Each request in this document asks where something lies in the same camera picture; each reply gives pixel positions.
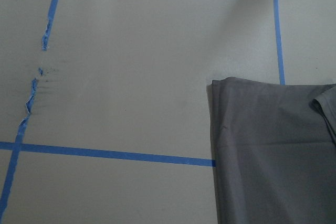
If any brown t-shirt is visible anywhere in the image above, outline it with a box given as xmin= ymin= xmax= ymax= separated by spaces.
xmin=212 ymin=78 xmax=335 ymax=223

